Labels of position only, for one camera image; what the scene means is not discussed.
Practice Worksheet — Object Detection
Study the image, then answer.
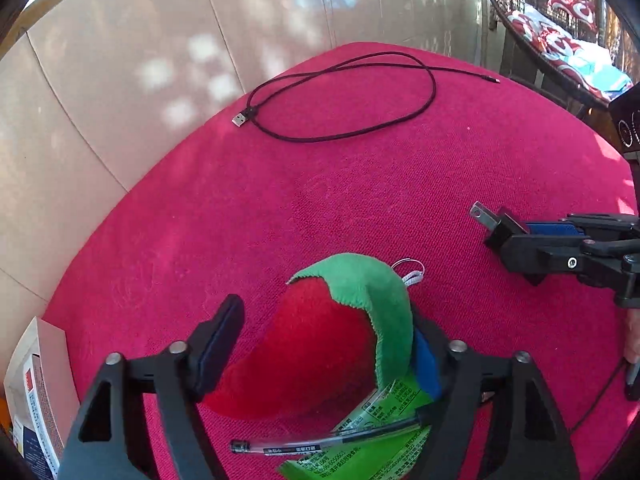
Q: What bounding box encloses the dark wicker chair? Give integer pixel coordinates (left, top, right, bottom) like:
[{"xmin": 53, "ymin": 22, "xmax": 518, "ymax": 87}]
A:
[{"xmin": 477, "ymin": 0, "xmax": 640, "ymax": 116}]

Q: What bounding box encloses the black plug adapter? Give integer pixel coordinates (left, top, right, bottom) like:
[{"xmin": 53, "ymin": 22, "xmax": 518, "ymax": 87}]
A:
[{"xmin": 470, "ymin": 201, "xmax": 532, "ymax": 257}]

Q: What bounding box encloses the white shallow tray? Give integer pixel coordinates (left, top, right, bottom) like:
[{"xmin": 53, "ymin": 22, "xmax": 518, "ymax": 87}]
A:
[{"xmin": 2, "ymin": 316, "xmax": 81, "ymax": 480}]

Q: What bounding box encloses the person's right hand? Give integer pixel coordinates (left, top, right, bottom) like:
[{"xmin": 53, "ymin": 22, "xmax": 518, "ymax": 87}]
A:
[{"xmin": 624, "ymin": 305, "xmax": 640, "ymax": 367}]

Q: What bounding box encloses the light blue cloth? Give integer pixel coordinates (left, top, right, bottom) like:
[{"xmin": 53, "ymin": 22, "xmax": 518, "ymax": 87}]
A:
[{"xmin": 565, "ymin": 40, "xmax": 633, "ymax": 95}]

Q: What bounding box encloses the black usb cable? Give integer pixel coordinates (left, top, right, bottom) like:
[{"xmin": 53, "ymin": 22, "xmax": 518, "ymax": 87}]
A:
[{"xmin": 231, "ymin": 52, "xmax": 501, "ymax": 143}]

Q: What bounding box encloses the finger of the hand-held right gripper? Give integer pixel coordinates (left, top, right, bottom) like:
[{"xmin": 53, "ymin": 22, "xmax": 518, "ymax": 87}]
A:
[
  {"xmin": 485, "ymin": 234, "xmax": 640, "ymax": 309},
  {"xmin": 525, "ymin": 213, "xmax": 640, "ymax": 244}
]

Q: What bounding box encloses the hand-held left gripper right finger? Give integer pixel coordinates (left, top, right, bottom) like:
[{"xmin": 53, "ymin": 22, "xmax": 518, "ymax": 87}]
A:
[{"xmin": 410, "ymin": 310, "xmax": 581, "ymax": 480}]

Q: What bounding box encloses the long white red-label medicine box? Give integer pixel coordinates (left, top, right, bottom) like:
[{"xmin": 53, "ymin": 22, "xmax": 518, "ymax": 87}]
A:
[{"xmin": 22, "ymin": 354, "xmax": 65, "ymax": 480}]

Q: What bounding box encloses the green printed packet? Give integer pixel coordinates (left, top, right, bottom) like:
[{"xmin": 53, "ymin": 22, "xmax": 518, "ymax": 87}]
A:
[{"xmin": 277, "ymin": 375, "xmax": 436, "ymax": 480}]

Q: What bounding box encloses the red green plush chili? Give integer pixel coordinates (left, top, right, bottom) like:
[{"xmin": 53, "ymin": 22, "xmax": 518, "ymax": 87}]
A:
[{"xmin": 202, "ymin": 252, "xmax": 426, "ymax": 421}]

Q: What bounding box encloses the thin black cable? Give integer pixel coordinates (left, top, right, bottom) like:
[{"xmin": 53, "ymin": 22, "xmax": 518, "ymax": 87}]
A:
[{"xmin": 569, "ymin": 360, "xmax": 628, "ymax": 435}]

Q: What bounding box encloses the red white patterned cushion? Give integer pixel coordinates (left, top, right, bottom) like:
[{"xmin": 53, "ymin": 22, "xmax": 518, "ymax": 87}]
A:
[{"xmin": 505, "ymin": 0, "xmax": 601, "ymax": 63}]

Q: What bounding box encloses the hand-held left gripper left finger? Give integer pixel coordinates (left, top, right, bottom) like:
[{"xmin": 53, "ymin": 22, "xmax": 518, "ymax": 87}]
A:
[{"xmin": 57, "ymin": 294, "xmax": 246, "ymax": 480}]

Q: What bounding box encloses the black white-print bag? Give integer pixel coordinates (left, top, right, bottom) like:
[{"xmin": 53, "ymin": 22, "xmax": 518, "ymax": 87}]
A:
[{"xmin": 607, "ymin": 92, "xmax": 640, "ymax": 155}]

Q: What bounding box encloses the clear ballpoint pen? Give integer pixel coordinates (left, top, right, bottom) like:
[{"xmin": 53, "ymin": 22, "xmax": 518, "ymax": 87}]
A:
[{"xmin": 230, "ymin": 417, "xmax": 431, "ymax": 457}]

